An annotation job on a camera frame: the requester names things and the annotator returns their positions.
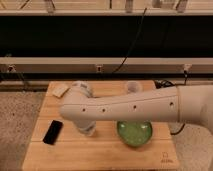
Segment black phone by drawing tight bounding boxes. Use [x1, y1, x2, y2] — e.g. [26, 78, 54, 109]
[43, 120, 63, 145]

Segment black hanging cable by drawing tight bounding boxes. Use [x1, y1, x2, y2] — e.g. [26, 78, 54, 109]
[111, 7, 148, 74]

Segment green bowl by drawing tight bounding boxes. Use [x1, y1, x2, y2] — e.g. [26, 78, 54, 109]
[116, 121, 153, 148]

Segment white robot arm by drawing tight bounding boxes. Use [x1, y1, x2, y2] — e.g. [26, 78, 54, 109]
[59, 81, 213, 135]

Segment grey metal rail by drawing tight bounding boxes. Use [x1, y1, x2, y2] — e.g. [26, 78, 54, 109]
[0, 57, 213, 74]

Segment clear plastic cup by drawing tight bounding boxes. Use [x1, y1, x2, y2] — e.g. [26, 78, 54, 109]
[125, 81, 142, 93]

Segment white sponge block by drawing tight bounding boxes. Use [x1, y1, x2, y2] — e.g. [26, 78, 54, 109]
[52, 84, 69, 98]

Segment wooden board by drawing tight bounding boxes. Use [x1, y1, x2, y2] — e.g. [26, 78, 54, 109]
[22, 82, 179, 171]

